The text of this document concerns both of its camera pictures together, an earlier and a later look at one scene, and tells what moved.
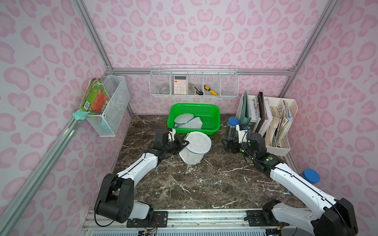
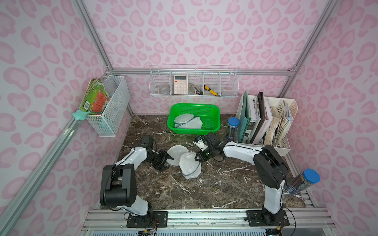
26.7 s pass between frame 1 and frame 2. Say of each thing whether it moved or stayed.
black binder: stayed
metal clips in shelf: stayed
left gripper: moved
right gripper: moved
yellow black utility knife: stayed
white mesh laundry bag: moved
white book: stayed
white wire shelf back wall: stayed
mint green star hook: stayed
